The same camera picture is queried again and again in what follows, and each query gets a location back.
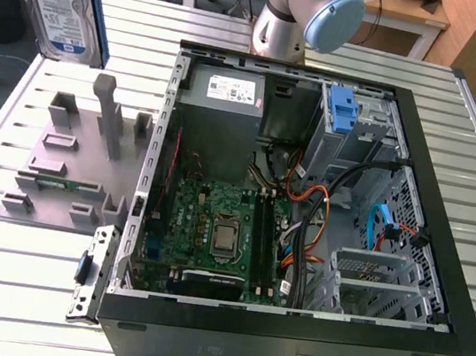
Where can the blue bracket latch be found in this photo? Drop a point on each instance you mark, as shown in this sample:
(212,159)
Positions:
(83,267)

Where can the silver hinged slot bracket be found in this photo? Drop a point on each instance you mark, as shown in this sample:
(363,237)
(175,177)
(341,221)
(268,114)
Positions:
(98,255)

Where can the black graphics card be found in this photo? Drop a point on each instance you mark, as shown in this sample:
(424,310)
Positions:
(213,286)

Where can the green motherboard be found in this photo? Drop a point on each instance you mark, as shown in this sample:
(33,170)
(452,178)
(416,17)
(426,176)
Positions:
(195,225)

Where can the CPU socket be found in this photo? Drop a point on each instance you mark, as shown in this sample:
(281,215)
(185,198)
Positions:
(226,220)

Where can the black open PC case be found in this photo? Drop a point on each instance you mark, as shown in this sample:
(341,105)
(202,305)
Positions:
(239,348)

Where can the black RAM slot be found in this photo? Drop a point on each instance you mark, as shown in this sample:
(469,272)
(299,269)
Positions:
(259,244)
(269,245)

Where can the green RAM stick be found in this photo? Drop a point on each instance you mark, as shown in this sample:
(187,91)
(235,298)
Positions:
(58,184)

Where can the blue plastic drive latch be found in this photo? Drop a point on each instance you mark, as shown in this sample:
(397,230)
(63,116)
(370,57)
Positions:
(342,108)

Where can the grey parts rack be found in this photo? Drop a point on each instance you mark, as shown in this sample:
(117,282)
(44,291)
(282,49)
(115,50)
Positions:
(83,164)

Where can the silver disk bay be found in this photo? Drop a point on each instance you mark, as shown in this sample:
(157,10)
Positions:
(383,288)

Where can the wooden desk white frame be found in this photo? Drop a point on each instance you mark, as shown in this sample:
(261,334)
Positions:
(415,12)

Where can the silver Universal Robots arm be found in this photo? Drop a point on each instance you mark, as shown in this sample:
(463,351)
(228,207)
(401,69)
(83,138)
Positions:
(278,27)

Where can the grey power supply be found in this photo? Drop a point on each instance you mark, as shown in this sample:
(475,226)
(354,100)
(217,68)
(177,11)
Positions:
(212,138)

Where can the silver CPU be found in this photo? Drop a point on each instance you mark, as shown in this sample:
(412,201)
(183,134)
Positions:
(226,237)

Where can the silver optical drive cage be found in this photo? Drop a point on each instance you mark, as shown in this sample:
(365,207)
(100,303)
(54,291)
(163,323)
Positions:
(349,154)

